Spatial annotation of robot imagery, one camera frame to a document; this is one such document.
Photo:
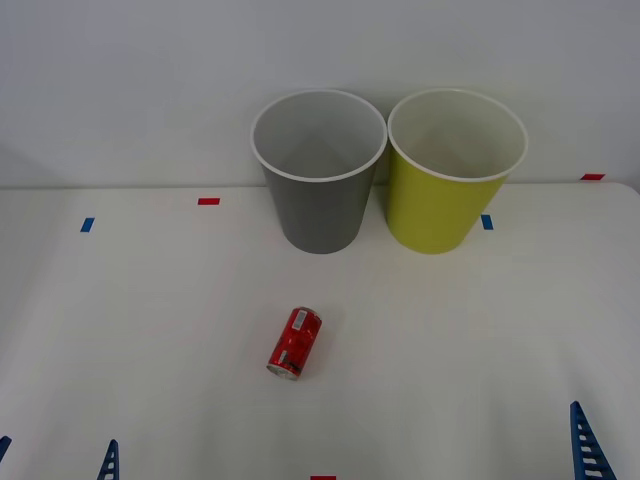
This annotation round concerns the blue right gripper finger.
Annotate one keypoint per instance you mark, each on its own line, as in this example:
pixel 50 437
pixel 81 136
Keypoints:
pixel 587 450

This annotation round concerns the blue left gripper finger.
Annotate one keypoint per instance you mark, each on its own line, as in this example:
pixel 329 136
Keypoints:
pixel 4 443
pixel 111 465

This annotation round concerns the red drink can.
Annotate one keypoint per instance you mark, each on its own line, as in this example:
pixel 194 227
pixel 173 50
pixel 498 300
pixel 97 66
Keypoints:
pixel 295 345

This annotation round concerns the yellow-green plastic waste bin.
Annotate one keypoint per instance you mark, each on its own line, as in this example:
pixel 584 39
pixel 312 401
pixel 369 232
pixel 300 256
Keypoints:
pixel 435 210

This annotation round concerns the grey plastic waste bin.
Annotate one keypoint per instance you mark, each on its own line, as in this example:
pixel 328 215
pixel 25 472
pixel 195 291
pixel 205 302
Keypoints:
pixel 320 215

